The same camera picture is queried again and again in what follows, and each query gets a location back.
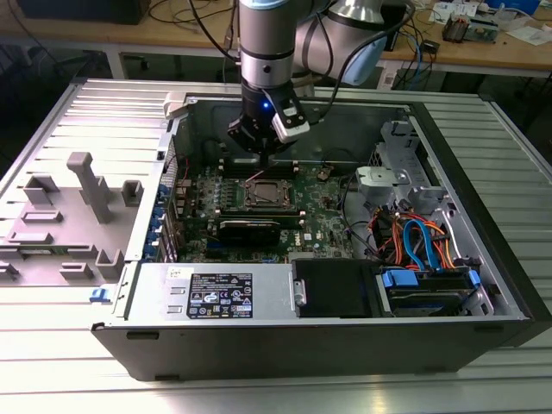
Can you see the large black box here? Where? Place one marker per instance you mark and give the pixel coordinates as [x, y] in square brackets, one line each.
[86, 10]

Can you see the hard disk in blue carrier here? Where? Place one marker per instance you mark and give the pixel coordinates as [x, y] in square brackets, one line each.
[427, 297]

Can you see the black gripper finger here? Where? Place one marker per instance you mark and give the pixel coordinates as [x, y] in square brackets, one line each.
[243, 136]
[280, 146]

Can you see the green motherboard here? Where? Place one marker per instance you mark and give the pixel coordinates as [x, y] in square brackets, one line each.
[328, 207]

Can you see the black drive bay box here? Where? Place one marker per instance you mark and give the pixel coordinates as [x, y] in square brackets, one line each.
[332, 289]

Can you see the grey circuit device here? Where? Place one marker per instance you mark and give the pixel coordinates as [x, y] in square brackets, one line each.
[485, 28]

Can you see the silver coin battery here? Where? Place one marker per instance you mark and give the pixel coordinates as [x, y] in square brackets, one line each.
[324, 173]

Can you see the grey plastic parts rack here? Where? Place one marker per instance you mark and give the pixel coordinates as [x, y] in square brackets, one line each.
[92, 185]

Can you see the black graphics card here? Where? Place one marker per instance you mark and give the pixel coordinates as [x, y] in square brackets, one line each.
[248, 233]

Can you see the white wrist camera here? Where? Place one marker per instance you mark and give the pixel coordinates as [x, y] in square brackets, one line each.
[293, 127]

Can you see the small upright black box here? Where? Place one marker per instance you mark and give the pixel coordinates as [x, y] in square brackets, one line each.
[396, 41]

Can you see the wooden workbench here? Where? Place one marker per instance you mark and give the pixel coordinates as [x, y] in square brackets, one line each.
[129, 30]

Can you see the blue expansion slot latch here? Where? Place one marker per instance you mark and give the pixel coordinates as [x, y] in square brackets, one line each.
[162, 193]
[155, 236]
[159, 215]
[151, 253]

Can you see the copper wound electronic part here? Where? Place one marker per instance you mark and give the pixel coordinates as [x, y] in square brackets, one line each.
[457, 30]

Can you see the black open PC case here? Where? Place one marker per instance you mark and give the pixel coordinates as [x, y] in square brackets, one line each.
[259, 349]

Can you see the white paper sheets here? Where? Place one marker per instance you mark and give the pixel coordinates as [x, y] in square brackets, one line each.
[532, 35]

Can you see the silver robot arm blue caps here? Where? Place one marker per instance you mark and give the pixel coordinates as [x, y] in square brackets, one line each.
[265, 39]

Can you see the silver power supply unit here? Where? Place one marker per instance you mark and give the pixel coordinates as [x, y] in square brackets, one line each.
[151, 293]

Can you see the beige corner stop block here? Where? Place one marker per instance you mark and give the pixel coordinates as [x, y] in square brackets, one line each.
[176, 105]

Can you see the small black device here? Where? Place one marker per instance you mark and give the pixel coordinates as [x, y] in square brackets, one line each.
[431, 46]

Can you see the white printed card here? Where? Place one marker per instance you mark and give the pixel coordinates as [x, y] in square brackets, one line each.
[444, 10]

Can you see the CPU with silver top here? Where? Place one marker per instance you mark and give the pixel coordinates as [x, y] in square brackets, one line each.
[267, 193]

